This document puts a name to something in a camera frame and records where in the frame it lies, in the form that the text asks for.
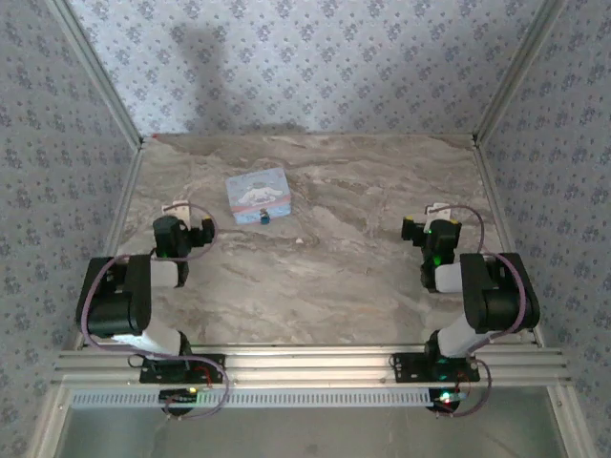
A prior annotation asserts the blue cartoon tin box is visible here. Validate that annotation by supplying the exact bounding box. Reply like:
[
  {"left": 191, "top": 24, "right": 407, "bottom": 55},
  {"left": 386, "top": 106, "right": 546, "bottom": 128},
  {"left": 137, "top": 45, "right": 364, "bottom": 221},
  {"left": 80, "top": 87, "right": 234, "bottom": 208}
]
[{"left": 224, "top": 166, "right": 293, "bottom": 226}]

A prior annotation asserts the black controller board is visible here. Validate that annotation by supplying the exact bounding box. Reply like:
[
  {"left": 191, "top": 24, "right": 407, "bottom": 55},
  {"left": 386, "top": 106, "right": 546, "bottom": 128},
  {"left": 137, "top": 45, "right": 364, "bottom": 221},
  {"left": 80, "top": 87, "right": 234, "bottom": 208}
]
[
  {"left": 158, "top": 387, "right": 200, "bottom": 415},
  {"left": 431, "top": 387, "right": 468, "bottom": 414}
]

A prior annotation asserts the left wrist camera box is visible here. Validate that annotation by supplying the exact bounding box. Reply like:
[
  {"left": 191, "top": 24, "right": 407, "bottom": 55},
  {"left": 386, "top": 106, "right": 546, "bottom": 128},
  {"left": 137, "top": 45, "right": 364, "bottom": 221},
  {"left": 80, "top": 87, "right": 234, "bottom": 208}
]
[{"left": 161, "top": 201, "right": 193, "bottom": 226}]

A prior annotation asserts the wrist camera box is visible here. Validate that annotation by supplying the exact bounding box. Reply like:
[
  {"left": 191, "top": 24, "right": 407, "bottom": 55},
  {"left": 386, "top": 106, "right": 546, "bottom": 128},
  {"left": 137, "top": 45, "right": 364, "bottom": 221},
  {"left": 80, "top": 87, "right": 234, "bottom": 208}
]
[
  {"left": 425, "top": 202, "right": 453, "bottom": 222},
  {"left": 161, "top": 201, "right": 193, "bottom": 226}
]

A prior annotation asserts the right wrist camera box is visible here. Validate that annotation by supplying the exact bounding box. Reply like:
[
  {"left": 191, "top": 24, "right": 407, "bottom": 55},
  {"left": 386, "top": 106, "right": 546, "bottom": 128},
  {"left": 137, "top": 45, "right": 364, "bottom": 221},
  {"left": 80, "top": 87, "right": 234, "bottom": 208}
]
[{"left": 425, "top": 202, "right": 453, "bottom": 222}]

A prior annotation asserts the aluminium side rail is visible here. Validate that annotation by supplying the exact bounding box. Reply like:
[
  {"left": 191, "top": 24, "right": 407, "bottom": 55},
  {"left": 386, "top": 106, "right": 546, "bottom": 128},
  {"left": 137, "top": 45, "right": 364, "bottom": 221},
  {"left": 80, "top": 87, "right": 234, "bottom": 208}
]
[
  {"left": 74, "top": 142, "right": 146, "bottom": 350},
  {"left": 472, "top": 136, "right": 546, "bottom": 345}
]

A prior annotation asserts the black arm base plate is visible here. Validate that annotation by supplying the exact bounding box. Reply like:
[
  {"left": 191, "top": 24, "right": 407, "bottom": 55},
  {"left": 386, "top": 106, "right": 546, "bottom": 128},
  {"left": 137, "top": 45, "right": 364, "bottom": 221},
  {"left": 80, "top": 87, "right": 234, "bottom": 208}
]
[
  {"left": 138, "top": 353, "right": 227, "bottom": 385},
  {"left": 390, "top": 351, "right": 481, "bottom": 384}
]

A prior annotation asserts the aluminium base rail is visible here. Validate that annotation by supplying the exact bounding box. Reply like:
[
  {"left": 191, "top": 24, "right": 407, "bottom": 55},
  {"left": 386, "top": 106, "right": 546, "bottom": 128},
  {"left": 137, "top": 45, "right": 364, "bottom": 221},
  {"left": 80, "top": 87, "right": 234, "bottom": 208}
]
[{"left": 51, "top": 346, "right": 572, "bottom": 386}]

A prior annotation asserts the aluminium corner post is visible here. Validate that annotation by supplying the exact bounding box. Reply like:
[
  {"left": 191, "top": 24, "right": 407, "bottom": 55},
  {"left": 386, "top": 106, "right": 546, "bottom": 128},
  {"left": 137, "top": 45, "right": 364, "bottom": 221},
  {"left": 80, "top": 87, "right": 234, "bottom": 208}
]
[
  {"left": 471, "top": 0, "right": 570, "bottom": 149},
  {"left": 47, "top": 0, "right": 146, "bottom": 150}
]

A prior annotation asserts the grey slotted cable duct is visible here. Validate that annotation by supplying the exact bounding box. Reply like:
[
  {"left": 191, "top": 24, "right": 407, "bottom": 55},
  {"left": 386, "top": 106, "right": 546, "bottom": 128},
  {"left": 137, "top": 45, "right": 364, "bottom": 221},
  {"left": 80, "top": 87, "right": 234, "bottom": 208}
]
[{"left": 69, "top": 386, "right": 455, "bottom": 409}]

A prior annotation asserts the aluminium frame leg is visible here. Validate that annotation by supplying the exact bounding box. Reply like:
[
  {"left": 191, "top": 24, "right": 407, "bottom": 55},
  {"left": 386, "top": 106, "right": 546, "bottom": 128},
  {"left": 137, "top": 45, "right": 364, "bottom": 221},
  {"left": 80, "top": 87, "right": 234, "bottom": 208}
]
[
  {"left": 547, "top": 384, "right": 591, "bottom": 458},
  {"left": 31, "top": 385, "right": 74, "bottom": 458}
]

